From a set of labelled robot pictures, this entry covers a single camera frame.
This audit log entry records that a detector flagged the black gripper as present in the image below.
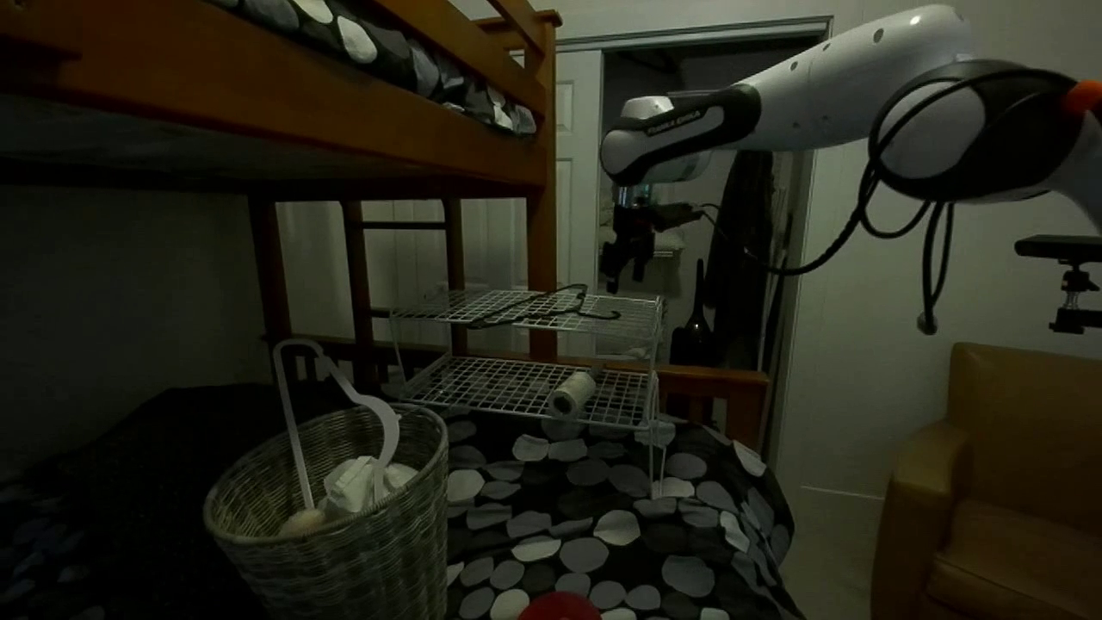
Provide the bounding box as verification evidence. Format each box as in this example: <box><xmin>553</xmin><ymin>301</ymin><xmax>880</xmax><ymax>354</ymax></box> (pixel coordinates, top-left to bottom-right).
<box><xmin>602</xmin><ymin>181</ymin><xmax>706</xmax><ymax>296</ymax></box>

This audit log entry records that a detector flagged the white plastic clothes hanger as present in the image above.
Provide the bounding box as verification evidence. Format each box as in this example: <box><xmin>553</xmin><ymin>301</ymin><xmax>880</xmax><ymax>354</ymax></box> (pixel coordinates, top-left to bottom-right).
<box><xmin>270</xmin><ymin>335</ymin><xmax>406</xmax><ymax>514</ymax></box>

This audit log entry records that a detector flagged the woven wicker basket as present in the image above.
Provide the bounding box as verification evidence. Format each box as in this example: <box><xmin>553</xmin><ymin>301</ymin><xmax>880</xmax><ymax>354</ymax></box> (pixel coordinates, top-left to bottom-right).
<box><xmin>199</xmin><ymin>399</ymin><xmax>456</xmax><ymax>620</ymax></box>

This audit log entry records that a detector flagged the white door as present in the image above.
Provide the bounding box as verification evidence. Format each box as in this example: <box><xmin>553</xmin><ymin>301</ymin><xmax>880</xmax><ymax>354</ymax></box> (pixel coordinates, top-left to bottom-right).
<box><xmin>553</xmin><ymin>44</ymin><xmax>609</xmax><ymax>290</ymax></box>

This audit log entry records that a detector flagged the dark hanging garment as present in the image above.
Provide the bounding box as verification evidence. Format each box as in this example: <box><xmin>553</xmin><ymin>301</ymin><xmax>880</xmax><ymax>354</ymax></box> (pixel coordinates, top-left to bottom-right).
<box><xmin>700</xmin><ymin>148</ymin><xmax>778</xmax><ymax>373</ymax></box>

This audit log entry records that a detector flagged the black grey spotted bedspread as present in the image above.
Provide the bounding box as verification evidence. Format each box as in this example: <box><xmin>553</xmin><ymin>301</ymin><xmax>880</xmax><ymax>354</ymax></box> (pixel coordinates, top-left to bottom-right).
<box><xmin>0</xmin><ymin>382</ymin><xmax>807</xmax><ymax>620</ymax></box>

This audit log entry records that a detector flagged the spotted bunk mattress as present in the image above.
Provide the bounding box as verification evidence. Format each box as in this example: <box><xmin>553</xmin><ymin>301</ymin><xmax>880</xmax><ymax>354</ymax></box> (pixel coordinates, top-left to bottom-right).
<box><xmin>209</xmin><ymin>0</ymin><xmax>543</xmax><ymax>142</ymax></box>

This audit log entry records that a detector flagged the white crumpled cloth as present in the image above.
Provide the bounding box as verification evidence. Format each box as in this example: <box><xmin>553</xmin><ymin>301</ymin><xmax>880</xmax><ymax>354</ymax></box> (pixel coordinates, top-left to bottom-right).
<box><xmin>278</xmin><ymin>451</ymin><xmax>423</xmax><ymax>540</ymax></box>

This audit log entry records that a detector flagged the red plastic bowl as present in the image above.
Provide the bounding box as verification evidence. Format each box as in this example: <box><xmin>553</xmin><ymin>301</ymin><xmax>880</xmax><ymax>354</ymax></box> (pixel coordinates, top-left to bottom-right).
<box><xmin>518</xmin><ymin>590</ymin><xmax>608</xmax><ymax>620</ymax></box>

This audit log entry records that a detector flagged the brown leather armchair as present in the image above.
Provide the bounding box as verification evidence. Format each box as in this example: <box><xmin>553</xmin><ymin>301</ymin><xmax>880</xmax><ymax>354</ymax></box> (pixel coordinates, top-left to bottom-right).
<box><xmin>867</xmin><ymin>336</ymin><xmax>1102</xmax><ymax>620</ymax></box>

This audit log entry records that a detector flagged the white wire shelf rack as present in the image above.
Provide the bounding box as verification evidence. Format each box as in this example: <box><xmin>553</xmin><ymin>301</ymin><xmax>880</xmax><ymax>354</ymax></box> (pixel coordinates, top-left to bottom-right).
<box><xmin>382</xmin><ymin>280</ymin><xmax>667</xmax><ymax>477</ymax></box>

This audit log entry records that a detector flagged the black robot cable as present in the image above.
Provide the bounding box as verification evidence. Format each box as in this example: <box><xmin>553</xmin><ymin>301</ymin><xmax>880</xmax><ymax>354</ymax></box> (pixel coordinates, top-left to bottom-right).
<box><xmin>754</xmin><ymin>56</ymin><xmax>1088</xmax><ymax>336</ymax></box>

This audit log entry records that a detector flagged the wooden bunk bed frame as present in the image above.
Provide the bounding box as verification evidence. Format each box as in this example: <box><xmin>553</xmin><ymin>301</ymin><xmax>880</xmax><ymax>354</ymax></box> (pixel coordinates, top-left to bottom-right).
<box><xmin>0</xmin><ymin>0</ymin><xmax>774</xmax><ymax>451</ymax></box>

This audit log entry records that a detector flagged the black camera on mount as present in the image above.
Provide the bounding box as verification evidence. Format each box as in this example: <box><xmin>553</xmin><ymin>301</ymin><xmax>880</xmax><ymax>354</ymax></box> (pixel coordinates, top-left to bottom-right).
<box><xmin>1012</xmin><ymin>232</ymin><xmax>1102</xmax><ymax>336</ymax></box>

